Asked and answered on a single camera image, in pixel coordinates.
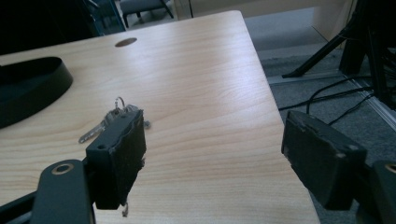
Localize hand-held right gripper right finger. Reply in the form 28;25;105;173
280;110;368;211

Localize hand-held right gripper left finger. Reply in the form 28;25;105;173
85;108;148;211

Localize silver keys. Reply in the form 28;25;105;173
78;96;151;145

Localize black oval tray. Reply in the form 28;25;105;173
0;56;74;130

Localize black tripod stand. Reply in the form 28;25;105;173
281;0;396;110

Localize blue cabinet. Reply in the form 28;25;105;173
82;0;127;35

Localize grey office chair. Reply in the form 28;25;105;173
119;0;176;28

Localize black cable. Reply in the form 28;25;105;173
328;92;375;126
277;86;374;112

